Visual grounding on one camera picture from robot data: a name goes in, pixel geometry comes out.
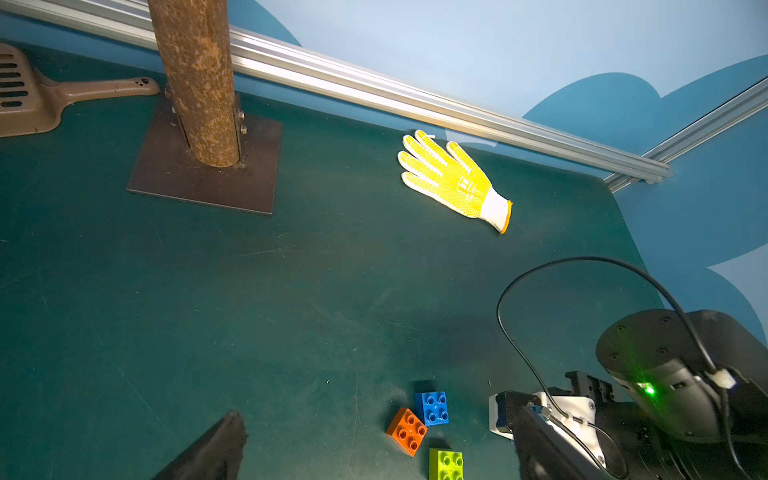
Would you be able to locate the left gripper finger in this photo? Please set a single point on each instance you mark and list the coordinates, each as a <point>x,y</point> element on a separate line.
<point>217,454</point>

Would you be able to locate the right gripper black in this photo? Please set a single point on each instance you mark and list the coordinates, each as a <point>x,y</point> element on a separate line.
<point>633,447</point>

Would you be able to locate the green lego brick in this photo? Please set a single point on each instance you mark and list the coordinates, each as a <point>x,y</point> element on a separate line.
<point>446,465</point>

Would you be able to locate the blue small lego brick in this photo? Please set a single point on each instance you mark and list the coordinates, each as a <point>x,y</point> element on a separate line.
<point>432,408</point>

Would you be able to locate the orange lego brick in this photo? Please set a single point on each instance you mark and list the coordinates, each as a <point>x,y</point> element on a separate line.
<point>407,431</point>

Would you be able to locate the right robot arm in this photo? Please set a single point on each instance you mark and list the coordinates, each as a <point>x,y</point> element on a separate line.
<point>685,398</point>

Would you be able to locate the yellow dotted work glove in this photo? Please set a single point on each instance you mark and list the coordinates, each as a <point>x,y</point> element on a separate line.
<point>451,177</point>

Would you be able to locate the brown slotted plastic scoop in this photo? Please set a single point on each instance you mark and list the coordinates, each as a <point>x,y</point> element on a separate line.
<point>32,103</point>

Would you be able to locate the pink cherry blossom tree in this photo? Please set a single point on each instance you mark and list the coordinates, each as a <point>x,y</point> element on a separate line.
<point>193,39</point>

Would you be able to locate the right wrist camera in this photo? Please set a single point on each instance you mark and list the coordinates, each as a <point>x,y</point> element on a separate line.
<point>576,426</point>

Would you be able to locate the dark square tree base plate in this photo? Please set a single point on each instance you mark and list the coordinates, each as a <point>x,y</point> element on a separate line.
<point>166,168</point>

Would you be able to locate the aluminium back frame rail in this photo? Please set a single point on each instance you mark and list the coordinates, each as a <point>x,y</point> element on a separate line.
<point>264,58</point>

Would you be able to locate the right aluminium frame post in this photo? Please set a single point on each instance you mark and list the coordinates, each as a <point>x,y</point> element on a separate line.
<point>749,102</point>

